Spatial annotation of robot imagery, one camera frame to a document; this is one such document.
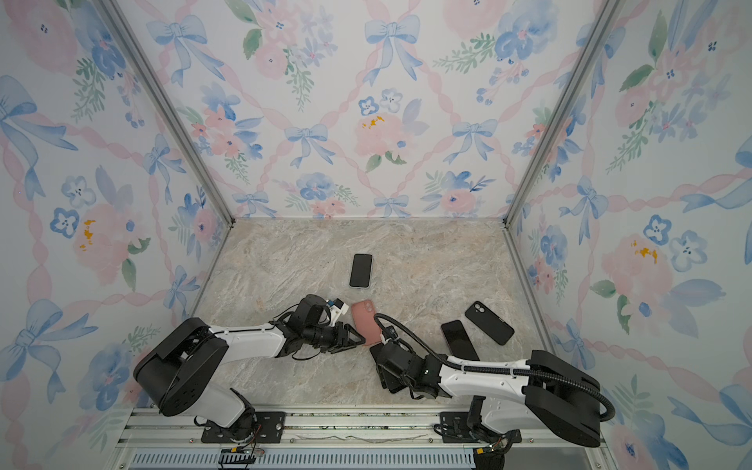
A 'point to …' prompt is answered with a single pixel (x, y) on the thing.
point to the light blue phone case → (371, 275)
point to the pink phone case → (363, 314)
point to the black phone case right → (492, 324)
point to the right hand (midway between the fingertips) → (385, 365)
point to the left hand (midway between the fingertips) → (362, 342)
